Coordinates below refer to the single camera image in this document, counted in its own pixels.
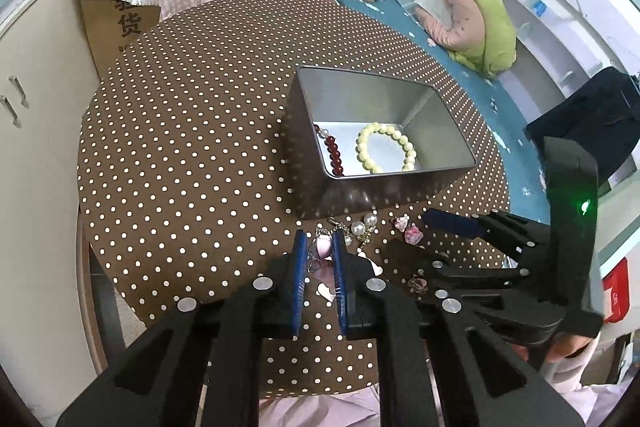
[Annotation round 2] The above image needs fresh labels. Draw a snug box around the silver metal tin box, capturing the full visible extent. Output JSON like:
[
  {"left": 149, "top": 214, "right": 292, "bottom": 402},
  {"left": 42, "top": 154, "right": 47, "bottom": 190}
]
[{"left": 279, "top": 66, "right": 477, "bottom": 222}]

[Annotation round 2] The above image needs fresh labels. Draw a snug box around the person's pink clothing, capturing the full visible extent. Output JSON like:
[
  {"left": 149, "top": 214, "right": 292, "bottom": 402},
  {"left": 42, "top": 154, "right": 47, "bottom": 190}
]
[{"left": 260, "top": 384, "right": 436, "bottom": 427}]

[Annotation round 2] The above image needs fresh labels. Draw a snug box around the brown cardboard box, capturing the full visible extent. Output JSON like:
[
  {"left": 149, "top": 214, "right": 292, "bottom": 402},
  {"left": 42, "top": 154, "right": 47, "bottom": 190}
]
[{"left": 80, "top": 0, "right": 162, "bottom": 80}]

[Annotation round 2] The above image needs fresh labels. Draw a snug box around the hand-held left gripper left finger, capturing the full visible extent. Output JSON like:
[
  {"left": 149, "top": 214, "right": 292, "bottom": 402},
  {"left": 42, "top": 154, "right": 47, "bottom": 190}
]
[{"left": 55, "top": 229, "right": 311, "bottom": 427}]

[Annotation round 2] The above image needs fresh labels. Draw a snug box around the red container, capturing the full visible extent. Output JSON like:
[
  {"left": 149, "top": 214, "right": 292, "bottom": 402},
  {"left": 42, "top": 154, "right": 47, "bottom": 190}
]
[{"left": 602, "top": 257, "right": 630, "bottom": 323}]

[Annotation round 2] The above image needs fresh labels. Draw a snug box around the white cabinet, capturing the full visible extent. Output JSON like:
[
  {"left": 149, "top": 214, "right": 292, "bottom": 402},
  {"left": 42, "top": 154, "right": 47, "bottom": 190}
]
[{"left": 0, "top": 0, "right": 108, "bottom": 378}]

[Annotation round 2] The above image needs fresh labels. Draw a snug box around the pearl drop jewelry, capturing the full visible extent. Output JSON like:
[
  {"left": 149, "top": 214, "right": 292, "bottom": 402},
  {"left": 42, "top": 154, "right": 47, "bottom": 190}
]
[{"left": 327, "top": 213, "right": 378, "bottom": 253}]

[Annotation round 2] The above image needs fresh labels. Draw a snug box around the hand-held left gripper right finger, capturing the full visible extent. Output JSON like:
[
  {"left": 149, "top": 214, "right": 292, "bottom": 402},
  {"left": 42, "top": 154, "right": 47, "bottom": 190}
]
[{"left": 332, "top": 229, "right": 586, "bottom": 427}]

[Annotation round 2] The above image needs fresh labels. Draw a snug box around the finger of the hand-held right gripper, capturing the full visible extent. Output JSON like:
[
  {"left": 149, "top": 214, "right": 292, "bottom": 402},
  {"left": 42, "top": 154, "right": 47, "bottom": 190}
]
[
  {"left": 421, "top": 208, "right": 553, "bottom": 268},
  {"left": 382, "top": 239, "right": 568, "bottom": 348}
]

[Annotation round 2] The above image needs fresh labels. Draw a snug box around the yellow bead bracelet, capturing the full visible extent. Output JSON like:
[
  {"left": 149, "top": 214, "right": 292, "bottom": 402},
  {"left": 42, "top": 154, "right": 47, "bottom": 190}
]
[{"left": 356, "top": 122, "right": 417, "bottom": 174}]

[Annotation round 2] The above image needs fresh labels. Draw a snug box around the dark red bead bracelet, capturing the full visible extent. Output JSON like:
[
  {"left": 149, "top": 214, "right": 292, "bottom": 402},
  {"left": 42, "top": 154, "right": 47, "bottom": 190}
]
[{"left": 314, "top": 124, "right": 347, "bottom": 179}]

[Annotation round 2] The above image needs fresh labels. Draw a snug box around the white pillow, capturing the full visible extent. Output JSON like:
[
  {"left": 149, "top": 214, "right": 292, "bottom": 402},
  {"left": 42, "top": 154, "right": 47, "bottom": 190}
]
[{"left": 412, "top": 0, "right": 451, "bottom": 25}]

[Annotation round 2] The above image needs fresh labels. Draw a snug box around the pink pendant necklace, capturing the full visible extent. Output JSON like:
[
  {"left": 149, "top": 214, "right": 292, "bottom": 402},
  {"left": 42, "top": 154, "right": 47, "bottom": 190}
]
[{"left": 307, "top": 227, "right": 337, "bottom": 275}]

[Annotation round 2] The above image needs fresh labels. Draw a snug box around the person's right forearm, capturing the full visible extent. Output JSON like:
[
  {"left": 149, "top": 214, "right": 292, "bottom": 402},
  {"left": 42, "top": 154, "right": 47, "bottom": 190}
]
[{"left": 545, "top": 342, "right": 621, "bottom": 413}]

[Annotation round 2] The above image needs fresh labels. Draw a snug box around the green quilt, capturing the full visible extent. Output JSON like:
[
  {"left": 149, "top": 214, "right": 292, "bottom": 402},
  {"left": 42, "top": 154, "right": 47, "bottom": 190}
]
[{"left": 447, "top": 0, "right": 518, "bottom": 80}]

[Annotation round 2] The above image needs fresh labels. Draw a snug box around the round table with dotted cloth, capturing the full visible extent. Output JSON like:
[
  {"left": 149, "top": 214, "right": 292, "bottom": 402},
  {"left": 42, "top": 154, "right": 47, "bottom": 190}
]
[{"left": 76, "top": 0, "right": 512, "bottom": 395}]

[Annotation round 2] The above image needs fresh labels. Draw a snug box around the pink quilt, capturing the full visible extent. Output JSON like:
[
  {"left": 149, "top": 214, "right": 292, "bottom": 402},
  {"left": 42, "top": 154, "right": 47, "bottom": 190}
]
[{"left": 417, "top": 0, "right": 488, "bottom": 52}]

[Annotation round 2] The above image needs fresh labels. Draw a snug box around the person's right hand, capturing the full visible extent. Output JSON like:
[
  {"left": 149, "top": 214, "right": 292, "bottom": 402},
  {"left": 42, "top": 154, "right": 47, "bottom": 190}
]
[{"left": 547, "top": 334, "right": 591, "bottom": 363}]

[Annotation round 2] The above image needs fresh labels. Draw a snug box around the blue bed mattress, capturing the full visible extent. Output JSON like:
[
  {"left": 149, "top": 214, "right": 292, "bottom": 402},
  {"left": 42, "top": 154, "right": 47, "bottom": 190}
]
[{"left": 320, "top": 0, "right": 558, "bottom": 238}]

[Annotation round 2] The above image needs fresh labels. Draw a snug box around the dark hanging garment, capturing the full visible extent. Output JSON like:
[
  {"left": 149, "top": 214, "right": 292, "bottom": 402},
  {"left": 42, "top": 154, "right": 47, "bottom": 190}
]
[{"left": 524, "top": 67, "right": 640, "bottom": 195}]

